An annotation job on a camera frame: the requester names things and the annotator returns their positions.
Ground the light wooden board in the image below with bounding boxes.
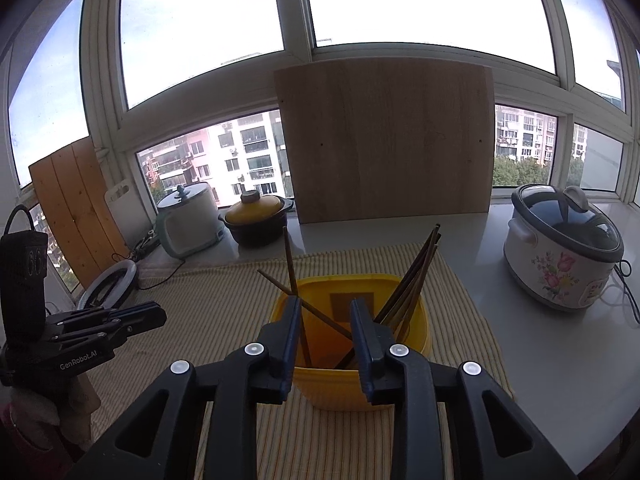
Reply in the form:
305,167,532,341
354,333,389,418
273,57,496,225

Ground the pine plank board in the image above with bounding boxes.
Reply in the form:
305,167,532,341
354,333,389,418
28,137,131,288

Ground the floral white rice cooker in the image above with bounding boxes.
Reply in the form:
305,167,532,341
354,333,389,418
502,183,626,313

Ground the person's left hand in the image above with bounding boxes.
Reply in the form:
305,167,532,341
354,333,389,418
7,375,101,431

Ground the black casserole with yellow lid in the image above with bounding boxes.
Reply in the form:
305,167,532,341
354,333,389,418
218,190,295,248

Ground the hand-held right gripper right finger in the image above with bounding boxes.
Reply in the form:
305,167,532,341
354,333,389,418
349,298,578,480

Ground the black power cable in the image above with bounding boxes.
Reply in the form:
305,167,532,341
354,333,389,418
137,259,186,291

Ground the yellow plastic container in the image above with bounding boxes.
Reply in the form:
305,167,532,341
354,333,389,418
270,274,432,412

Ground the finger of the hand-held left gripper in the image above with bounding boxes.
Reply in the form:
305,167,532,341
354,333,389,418
50,303,161,326
55,308,168,337

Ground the teal electric cooker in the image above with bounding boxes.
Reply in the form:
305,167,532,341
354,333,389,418
156,182,226,260

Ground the metal clamp mount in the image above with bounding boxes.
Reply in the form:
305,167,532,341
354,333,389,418
132,237,161,261

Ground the white cutting board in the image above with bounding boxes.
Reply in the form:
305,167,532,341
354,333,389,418
104,182,151,251

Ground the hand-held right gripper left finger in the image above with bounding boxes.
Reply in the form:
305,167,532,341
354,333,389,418
65,296,303,480

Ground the rice cooker power cable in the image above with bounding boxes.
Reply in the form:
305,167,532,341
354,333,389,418
600,260,640,326

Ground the ring light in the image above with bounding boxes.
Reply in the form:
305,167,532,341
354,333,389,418
76,260,139,311

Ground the white window frame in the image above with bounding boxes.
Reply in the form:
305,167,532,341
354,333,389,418
0,0,640,211

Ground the striped tablecloth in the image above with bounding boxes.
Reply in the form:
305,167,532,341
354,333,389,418
80,242,516,480

